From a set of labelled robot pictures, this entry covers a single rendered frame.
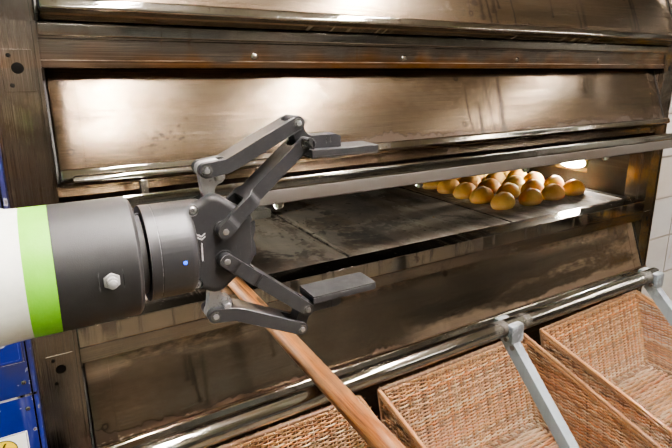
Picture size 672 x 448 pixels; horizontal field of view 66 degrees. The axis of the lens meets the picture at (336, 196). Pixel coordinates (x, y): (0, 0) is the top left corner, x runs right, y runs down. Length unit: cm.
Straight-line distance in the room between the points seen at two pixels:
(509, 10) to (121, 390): 122
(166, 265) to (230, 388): 80
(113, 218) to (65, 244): 4
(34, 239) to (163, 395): 79
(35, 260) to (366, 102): 89
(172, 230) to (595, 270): 167
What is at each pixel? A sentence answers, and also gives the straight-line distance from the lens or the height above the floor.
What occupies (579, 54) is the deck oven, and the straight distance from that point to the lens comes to 167.
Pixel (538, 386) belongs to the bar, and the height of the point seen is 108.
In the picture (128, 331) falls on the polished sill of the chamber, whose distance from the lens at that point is 107.
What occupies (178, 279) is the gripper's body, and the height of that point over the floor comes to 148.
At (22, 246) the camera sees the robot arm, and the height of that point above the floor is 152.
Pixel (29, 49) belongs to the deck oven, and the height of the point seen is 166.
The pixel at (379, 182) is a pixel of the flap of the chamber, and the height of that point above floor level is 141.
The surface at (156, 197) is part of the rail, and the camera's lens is 85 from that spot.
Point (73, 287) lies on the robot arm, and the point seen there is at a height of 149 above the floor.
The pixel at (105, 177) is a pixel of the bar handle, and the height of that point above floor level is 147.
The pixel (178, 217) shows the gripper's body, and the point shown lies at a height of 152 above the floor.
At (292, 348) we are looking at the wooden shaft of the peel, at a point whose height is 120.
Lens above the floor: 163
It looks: 14 degrees down
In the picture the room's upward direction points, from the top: straight up
